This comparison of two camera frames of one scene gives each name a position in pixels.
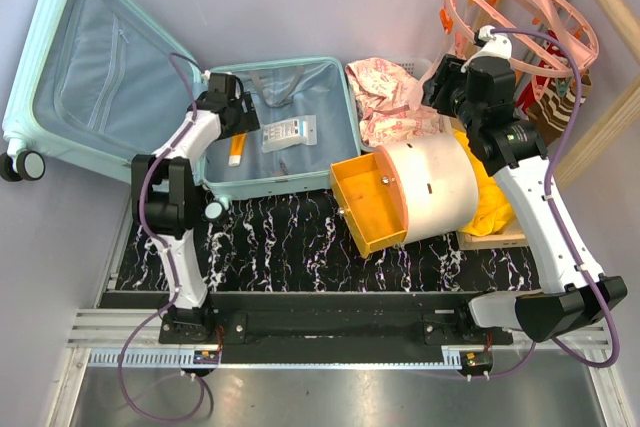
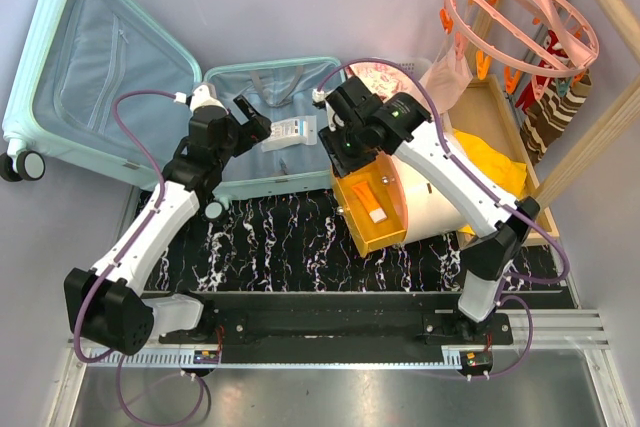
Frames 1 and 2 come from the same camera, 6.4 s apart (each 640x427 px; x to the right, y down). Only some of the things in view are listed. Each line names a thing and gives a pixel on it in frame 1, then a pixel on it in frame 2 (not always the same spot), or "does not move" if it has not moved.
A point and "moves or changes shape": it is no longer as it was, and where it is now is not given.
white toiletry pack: [286, 133] does not move
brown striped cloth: [551, 116] does not move
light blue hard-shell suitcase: [98, 81] does not move
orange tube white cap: [237, 146] moves or changes shape
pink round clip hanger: [541, 28] does not move
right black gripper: [448, 73] → [341, 163]
